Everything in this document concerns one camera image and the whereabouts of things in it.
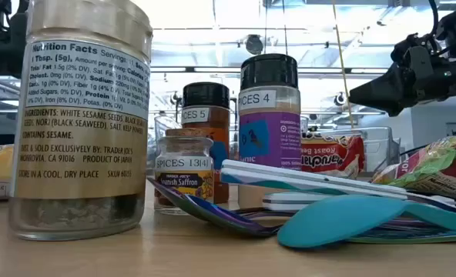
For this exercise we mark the orange spice bottle black lid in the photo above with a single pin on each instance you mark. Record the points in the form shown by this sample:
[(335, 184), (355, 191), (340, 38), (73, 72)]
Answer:
[(206, 96)]

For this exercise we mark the purple head iridescent spoon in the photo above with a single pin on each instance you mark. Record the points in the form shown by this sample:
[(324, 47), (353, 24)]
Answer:
[(235, 219)]

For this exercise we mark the round ceiling fixture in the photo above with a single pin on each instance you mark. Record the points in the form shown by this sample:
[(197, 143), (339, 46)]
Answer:
[(254, 44), (339, 99)]

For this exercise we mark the tan lid seasoning jar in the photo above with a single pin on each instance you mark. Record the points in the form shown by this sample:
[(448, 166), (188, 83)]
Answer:
[(81, 154)]

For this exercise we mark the green red ramen packet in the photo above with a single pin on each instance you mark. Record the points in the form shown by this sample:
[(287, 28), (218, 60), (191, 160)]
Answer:
[(436, 165)]

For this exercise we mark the roast beef ramen packet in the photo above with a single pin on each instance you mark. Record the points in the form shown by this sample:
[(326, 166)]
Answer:
[(332, 154)]

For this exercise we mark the teal spoon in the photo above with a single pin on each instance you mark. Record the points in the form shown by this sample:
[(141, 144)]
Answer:
[(339, 219)]

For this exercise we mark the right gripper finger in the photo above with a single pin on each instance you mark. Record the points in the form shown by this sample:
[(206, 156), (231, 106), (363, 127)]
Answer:
[(382, 92)]

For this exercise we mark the rainbow iridescent spoon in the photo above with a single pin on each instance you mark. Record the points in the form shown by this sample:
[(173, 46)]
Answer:
[(436, 231)]

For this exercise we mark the small cork lid saffron jar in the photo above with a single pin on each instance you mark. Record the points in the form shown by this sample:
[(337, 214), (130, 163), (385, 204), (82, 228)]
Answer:
[(183, 169)]

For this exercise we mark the purple label spice bottle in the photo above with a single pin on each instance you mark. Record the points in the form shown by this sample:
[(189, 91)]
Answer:
[(268, 134)]

